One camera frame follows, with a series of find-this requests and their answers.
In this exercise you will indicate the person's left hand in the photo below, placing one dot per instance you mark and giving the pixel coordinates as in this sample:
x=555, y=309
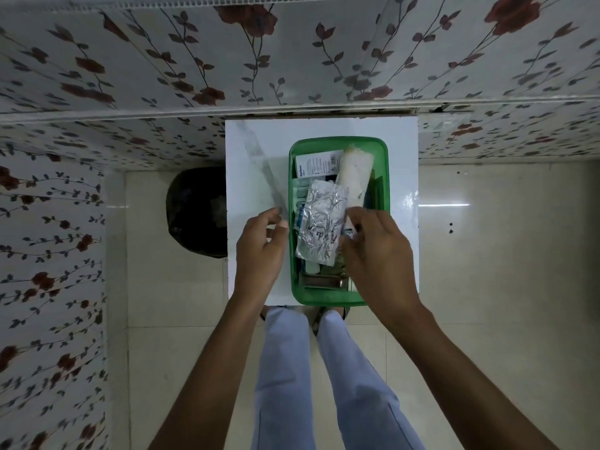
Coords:
x=260, y=262

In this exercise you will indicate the person's right hand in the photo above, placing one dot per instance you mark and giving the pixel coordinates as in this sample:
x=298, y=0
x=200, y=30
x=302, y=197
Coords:
x=382, y=264

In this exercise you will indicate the person's right thumb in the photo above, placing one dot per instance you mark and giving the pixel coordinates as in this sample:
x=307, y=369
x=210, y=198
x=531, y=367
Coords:
x=347, y=243

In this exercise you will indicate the person's left thumb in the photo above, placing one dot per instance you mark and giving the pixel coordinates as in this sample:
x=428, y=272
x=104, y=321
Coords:
x=280, y=226

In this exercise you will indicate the silver foil blister pack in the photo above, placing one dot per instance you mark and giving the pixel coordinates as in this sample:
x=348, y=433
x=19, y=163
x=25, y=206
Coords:
x=321, y=215

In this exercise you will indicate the green plastic basket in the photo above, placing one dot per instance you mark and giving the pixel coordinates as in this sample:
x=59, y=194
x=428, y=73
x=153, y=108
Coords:
x=337, y=141

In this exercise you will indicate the person's right forearm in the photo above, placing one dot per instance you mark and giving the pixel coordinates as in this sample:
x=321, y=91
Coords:
x=459, y=379

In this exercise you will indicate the person's left forearm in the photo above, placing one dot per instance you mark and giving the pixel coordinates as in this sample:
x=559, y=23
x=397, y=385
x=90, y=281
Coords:
x=211, y=374

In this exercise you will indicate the green tablet strip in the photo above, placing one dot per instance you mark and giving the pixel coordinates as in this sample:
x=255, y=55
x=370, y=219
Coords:
x=300, y=194

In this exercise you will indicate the brown ointment tube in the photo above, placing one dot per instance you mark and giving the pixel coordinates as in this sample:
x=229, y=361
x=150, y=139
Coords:
x=323, y=279

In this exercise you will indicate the white gauze bandage roll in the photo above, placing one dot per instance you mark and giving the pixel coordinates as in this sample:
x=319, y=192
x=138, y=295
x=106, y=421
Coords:
x=356, y=173

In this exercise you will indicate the white medicine box blue label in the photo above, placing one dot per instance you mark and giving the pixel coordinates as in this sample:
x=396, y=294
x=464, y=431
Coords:
x=316, y=163

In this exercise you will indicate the person's sandal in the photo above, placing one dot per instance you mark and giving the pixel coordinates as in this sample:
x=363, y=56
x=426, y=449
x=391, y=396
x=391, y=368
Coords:
x=318, y=319
x=264, y=314

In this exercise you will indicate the black garbage bag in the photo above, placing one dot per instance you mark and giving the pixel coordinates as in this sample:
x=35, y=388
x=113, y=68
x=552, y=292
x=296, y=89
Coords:
x=194, y=210

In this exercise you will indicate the light blue trousers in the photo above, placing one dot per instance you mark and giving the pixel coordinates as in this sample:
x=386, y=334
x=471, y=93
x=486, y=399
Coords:
x=290, y=384

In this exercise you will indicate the white wall switch plate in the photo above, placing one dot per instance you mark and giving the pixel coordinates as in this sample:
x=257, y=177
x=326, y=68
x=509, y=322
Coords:
x=443, y=128

